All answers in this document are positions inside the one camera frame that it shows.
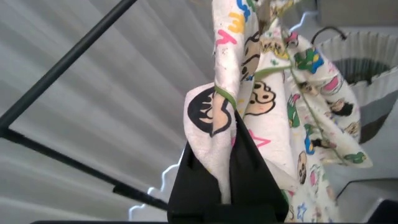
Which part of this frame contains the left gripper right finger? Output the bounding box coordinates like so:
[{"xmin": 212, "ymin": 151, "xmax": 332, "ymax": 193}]
[{"xmin": 229, "ymin": 110, "xmax": 289, "ymax": 222}]

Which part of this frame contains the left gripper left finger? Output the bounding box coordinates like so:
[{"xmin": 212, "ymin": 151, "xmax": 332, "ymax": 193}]
[{"xmin": 167, "ymin": 142, "xmax": 223, "ymax": 222}]

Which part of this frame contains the cream printed garment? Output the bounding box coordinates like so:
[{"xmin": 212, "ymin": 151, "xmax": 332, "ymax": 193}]
[{"xmin": 183, "ymin": 0, "xmax": 374, "ymax": 223}]

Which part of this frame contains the black clothes rack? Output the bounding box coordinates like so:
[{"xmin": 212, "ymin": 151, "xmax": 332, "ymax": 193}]
[{"xmin": 0, "ymin": 0, "xmax": 169, "ymax": 212}]

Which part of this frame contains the white laundry basket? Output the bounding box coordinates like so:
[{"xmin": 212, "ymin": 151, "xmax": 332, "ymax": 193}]
[{"xmin": 310, "ymin": 26, "xmax": 398, "ymax": 144}]

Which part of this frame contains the white curtain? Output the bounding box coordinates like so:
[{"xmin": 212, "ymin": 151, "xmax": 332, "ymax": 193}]
[{"xmin": 0, "ymin": 0, "xmax": 218, "ymax": 223}]

